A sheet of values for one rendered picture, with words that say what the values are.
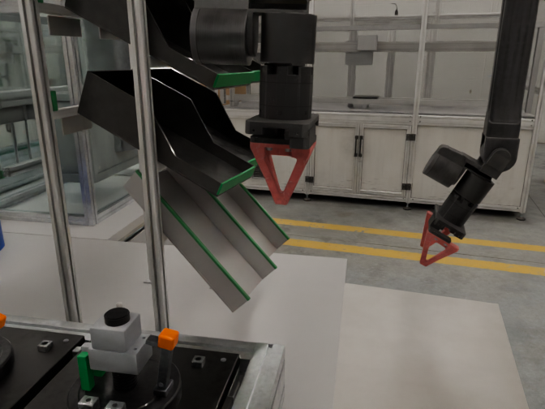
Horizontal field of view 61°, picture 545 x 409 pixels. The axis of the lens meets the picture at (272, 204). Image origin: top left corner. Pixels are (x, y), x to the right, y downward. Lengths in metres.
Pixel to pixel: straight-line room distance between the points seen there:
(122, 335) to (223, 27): 0.36
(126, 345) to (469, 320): 0.74
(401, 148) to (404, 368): 3.73
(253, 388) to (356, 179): 4.02
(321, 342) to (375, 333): 0.12
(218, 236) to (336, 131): 3.76
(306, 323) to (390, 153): 3.64
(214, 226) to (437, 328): 0.50
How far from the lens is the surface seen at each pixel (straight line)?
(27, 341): 0.85
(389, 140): 4.53
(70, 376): 0.74
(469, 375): 0.94
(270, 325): 1.00
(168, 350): 0.60
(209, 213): 0.89
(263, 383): 0.69
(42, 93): 0.81
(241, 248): 0.89
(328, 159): 4.64
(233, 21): 0.50
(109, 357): 0.62
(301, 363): 0.90
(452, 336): 1.03
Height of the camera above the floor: 1.39
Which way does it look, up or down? 17 degrees down
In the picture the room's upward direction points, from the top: straight up
